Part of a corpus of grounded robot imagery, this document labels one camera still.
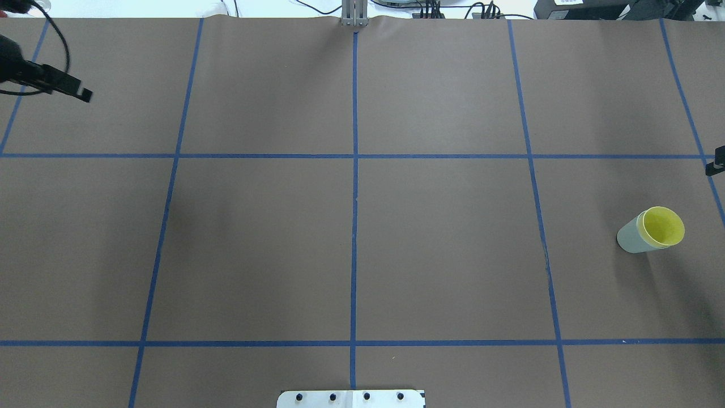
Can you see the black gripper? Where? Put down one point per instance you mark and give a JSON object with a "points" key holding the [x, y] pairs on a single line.
{"points": [[10, 62]]}

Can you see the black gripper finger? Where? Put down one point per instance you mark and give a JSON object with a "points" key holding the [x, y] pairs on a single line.
{"points": [[718, 164]]}

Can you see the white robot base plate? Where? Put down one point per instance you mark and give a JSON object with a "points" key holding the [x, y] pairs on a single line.
{"points": [[353, 398]]}

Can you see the aluminium camera post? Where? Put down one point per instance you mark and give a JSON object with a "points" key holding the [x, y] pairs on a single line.
{"points": [[354, 13]]}

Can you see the yellow paper cup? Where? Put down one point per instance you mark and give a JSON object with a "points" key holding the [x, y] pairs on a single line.
{"points": [[660, 227]]}

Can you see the black box device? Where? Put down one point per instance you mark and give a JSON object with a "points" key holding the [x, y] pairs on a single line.
{"points": [[616, 10]]}

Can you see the brown paper table mat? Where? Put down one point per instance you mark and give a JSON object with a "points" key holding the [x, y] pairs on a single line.
{"points": [[251, 206]]}

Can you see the green paper cup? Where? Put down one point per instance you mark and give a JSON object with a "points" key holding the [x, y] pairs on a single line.
{"points": [[633, 238]]}

